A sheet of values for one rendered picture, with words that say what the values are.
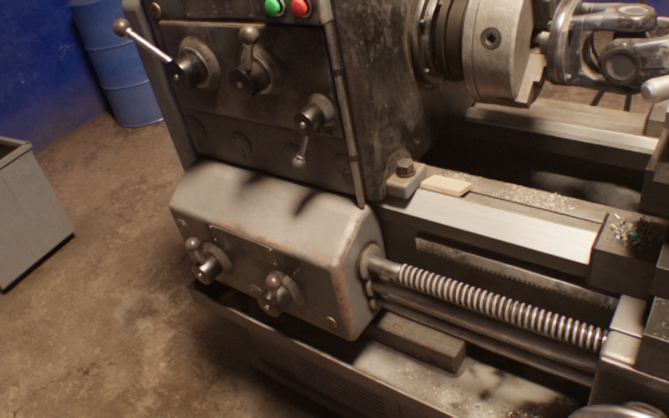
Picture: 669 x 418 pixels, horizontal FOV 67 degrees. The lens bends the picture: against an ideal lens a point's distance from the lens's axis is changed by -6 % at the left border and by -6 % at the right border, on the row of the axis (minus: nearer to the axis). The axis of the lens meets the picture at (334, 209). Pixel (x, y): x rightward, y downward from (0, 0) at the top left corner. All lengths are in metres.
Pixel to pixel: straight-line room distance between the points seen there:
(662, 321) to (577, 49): 0.45
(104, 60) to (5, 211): 1.43
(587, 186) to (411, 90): 0.46
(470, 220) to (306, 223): 0.32
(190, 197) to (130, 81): 2.50
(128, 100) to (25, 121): 0.77
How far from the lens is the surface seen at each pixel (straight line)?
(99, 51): 3.78
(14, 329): 2.65
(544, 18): 1.01
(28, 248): 2.83
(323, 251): 1.05
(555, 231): 0.97
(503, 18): 0.94
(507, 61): 0.94
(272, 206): 1.16
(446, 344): 1.27
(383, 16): 0.95
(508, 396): 1.27
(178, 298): 2.31
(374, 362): 1.34
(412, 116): 1.08
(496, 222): 0.99
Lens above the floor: 1.47
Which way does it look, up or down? 36 degrees down
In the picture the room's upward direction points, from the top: 13 degrees counter-clockwise
